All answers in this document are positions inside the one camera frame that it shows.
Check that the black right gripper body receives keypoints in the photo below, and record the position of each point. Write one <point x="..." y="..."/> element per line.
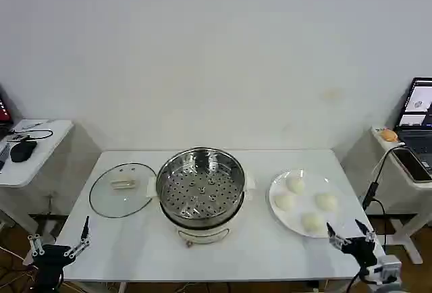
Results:
<point x="364" y="250"/>

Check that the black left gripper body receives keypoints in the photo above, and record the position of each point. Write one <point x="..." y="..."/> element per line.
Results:
<point x="52" y="256"/>

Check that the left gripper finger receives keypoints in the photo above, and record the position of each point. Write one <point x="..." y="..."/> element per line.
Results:
<point x="86" y="232"/>
<point x="36" y="245"/>

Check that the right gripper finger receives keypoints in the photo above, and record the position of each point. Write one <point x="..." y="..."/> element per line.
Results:
<point x="335" y="237"/>
<point x="368" y="234"/>

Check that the white steamed bun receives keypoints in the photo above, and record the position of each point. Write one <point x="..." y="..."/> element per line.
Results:
<point x="312" y="222"/>
<point x="295" y="185"/>
<point x="285" y="202"/>
<point x="326" y="202"/>

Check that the large white plate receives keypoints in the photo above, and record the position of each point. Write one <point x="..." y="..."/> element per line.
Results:
<point x="300" y="212"/>

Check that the round glass pot lid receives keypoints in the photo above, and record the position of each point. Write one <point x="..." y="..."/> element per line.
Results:
<point x="114" y="198"/>

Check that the white side table with laptop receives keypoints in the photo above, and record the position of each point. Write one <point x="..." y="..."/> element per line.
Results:
<point x="405" y="205"/>

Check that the white side table with mouse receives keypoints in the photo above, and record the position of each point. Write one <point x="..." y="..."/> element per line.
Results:
<point x="47" y="151"/>

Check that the black computer mouse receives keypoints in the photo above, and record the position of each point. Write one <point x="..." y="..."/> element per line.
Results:
<point x="23" y="151"/>

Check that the orange round object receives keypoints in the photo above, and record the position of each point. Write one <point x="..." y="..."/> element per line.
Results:
<point x="389" y="135"/>

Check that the white work table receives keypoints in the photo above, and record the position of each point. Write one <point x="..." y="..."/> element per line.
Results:
<point x="236" y="262"/>

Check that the white electric cooker base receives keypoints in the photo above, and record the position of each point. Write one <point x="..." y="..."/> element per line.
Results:
<point x="202" y="232"/>

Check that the perforated steel steamer basket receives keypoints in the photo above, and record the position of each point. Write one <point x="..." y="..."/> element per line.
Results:
<point x="202" y="185"/>

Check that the open laptop with white windows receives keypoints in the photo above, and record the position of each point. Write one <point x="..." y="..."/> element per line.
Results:
<point x="416" y="110"/>

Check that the laptop with red screen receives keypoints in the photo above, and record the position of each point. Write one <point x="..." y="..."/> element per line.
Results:
<point x="4" y="110"/>

